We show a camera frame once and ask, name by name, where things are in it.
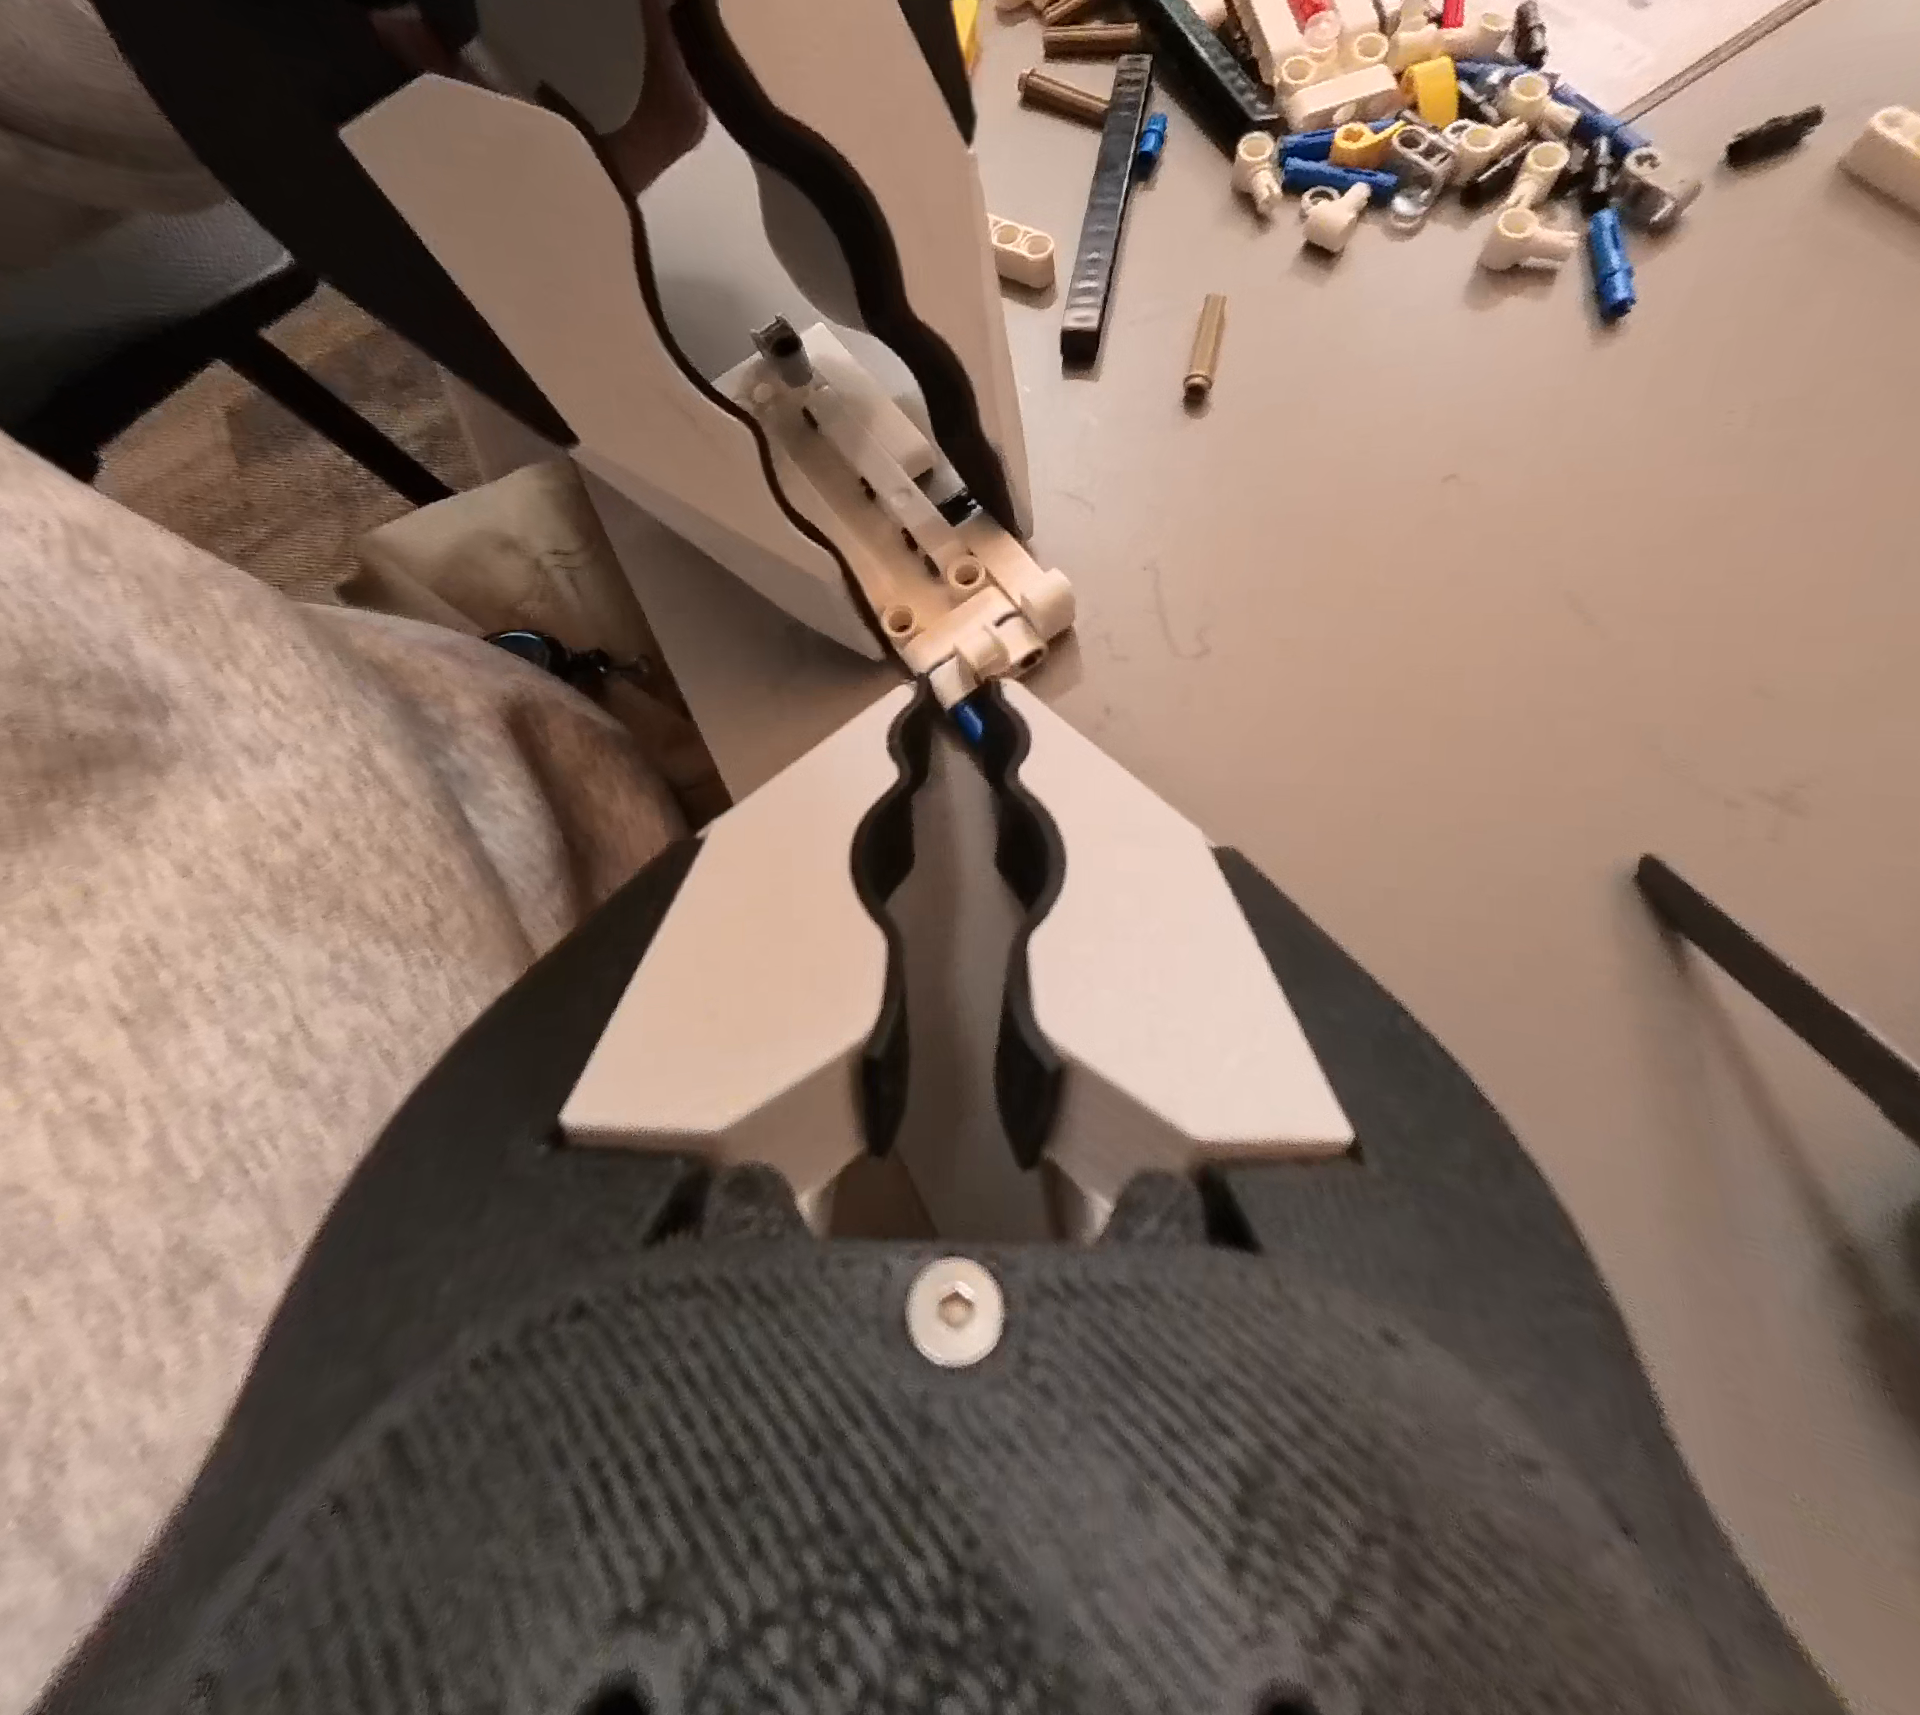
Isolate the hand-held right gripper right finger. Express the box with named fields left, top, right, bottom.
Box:
left=978, top=688, right=1362, bottom=1234

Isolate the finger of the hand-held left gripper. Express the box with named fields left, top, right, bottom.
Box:
left=338, top=73, right=893, bottom=664
left=682, top=0, right=1038, bottom=542

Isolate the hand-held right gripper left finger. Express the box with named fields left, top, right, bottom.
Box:
left=553, top=680, right=943, bottom=1234

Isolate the black lego rotor blade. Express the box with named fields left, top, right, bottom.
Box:
left=1632, top=852, right=1920, bottom=1150

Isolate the white lego connector blue pin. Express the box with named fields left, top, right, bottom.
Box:
left=918, top=620, right=1056, bottom=746

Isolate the small black lego pin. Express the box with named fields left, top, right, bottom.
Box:
left=1722, top=105, right=1828, bottom=171

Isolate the white angled lego beam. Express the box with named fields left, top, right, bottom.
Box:
left=1837, top=107, right=1920, bottom=220

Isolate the long black lego beam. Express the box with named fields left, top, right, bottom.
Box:
left=1058, top=55, right=1158, bottom=370

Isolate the white lego frame assembly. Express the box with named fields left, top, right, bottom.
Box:
left=731, top=312, right=1079, bottom=674

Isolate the dark teal lego beam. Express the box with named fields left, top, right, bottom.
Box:
left=1070, top=0, right=1287, bottom=141

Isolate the pile of small lego pieces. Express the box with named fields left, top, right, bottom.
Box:
left=1230, top=0, right=1707, bottom=326

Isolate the person's grey sweatsuit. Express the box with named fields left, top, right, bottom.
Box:
left=0, top=426, right=696, bottom=1715

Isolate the beige cloth bag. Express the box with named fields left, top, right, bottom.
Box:
left=341, top=462, right=662, bottom=698

